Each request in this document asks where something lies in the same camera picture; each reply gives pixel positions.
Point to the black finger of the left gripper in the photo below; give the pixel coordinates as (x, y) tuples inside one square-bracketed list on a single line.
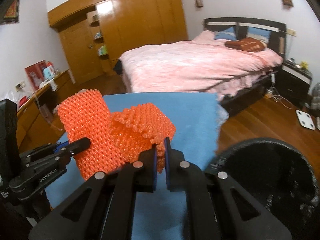
[(72, 148)]

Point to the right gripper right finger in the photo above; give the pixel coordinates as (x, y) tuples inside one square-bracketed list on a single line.
[(174, 176)]

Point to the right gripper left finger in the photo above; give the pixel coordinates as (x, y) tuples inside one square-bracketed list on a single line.
[(147, 175)]

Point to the orange foam mesh sheet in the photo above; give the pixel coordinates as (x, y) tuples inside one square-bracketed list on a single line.
[(116, 137)]

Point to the black bag trash bin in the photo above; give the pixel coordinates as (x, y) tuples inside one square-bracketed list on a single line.
[(279, 177)]

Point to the wooden side desk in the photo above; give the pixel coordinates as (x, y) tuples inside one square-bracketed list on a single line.
[(37, 124)]

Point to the pink quilt bed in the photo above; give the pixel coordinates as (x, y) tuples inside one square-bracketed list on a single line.
[(203, 64)]

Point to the wooden wardrobe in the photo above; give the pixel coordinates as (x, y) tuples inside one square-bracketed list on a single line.
[(94, 33)]

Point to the white bathroom scale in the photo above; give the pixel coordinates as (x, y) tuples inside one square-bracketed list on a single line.
[(305, 120)]

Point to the brown dotted pillow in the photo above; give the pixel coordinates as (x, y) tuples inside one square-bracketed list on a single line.
[(247, 44)]

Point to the blue left pillow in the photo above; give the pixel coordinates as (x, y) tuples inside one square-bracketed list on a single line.
[(228, 34)]

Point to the blue pillow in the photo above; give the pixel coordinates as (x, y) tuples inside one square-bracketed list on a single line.
[(228, 34), (259, 34)]

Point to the black white nightstand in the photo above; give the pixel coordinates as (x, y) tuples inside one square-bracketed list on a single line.
[(293, 83)]

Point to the blue right pillow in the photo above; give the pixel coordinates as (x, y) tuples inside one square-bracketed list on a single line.
[(259, 34)]

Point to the black bed headboard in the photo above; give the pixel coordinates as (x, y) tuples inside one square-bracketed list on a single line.
[(242, 26)]

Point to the yellow plush toy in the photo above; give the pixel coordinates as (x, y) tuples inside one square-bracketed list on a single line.
[(304, 65)]

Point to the red picture frame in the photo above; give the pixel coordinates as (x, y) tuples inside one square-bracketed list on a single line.
[(39, 72)]

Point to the framed wall picture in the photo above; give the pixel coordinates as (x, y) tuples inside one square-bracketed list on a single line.
[(12, 14)]

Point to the left wall lamp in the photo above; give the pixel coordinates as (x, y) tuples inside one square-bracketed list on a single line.
[(199, 3)]

